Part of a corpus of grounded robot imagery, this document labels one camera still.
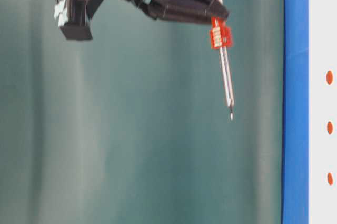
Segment red handled soldering iron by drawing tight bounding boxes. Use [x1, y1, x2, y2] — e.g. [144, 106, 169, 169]
[210, 0, 235, 121]

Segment red dot mark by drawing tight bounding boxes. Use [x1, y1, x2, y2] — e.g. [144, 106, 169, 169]
[327, 172, 333, 185]
[326, 121, 333, 135]
[326, 70, 333, 85]

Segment middle red dot mark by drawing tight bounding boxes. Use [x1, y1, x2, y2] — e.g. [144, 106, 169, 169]
[326, 121, 333, 135]

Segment green backdrop curtain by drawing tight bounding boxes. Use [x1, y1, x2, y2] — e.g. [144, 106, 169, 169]
[1, 0, 283, 223]

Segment white foam base board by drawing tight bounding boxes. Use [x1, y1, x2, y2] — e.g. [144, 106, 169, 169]
[309, 0, 336, 223]

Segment blue table cover cloth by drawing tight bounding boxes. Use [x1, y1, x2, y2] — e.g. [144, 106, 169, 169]
[282, 0, 309, 223]

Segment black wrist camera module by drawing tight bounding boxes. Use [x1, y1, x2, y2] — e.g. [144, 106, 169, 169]
[54, 0, 92, 41]

